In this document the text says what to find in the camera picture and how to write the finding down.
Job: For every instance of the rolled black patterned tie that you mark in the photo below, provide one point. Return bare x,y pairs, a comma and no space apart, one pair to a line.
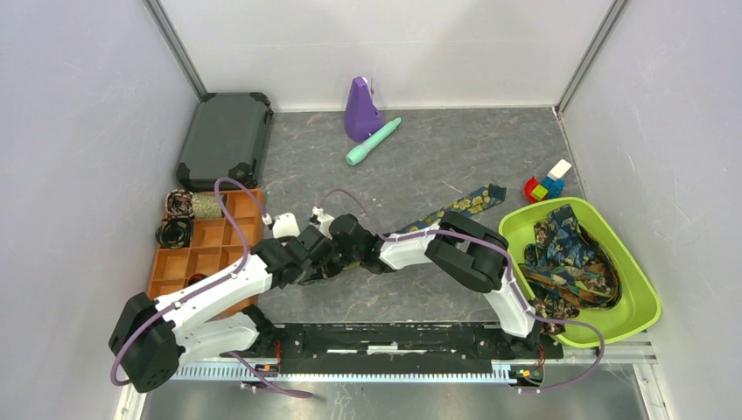
174,233

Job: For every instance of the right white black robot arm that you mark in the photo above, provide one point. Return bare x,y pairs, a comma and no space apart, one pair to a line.
473,255

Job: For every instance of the orange compartment tray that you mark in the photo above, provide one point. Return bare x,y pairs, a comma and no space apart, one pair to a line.
215,245

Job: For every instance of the dark green hard case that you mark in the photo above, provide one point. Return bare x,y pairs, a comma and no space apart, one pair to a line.
227,137

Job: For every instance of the blue yellow floral tie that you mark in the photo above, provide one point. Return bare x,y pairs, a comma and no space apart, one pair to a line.
473,203

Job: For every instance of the rolled pink brown tie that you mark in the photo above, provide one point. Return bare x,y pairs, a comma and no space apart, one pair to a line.
178,204

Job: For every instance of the lime green plastic bin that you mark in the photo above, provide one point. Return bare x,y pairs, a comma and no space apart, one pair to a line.
639,306

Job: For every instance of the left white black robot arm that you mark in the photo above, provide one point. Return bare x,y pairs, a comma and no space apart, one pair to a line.
153,338

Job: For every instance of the colourful toy block stack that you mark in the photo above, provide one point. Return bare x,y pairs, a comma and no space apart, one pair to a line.
548,188

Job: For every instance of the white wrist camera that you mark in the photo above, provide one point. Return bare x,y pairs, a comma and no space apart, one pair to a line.
321,221
284,225

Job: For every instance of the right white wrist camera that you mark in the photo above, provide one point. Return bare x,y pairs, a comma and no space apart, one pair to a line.
321,221

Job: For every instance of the pile of patterned ties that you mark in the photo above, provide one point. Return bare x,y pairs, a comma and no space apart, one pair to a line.
567,269

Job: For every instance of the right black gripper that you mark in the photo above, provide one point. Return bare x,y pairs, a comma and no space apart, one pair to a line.
332,269

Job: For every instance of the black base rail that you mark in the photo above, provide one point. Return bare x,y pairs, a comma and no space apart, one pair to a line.
402,348

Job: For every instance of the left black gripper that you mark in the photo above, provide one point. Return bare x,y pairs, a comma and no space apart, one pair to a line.
309,270

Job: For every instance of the rolled orange black tie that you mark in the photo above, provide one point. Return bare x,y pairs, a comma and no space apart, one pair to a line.
195,278

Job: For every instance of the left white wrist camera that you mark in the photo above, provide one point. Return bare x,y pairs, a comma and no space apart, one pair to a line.
284,225

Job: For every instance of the rolled olive speckled tie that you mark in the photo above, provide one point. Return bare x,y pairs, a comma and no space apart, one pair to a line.
206,206

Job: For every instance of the teal cylindrical pen tool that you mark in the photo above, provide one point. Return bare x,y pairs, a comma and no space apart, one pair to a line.
358,153

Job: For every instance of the purple metronome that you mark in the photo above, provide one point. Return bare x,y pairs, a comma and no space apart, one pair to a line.
361,117

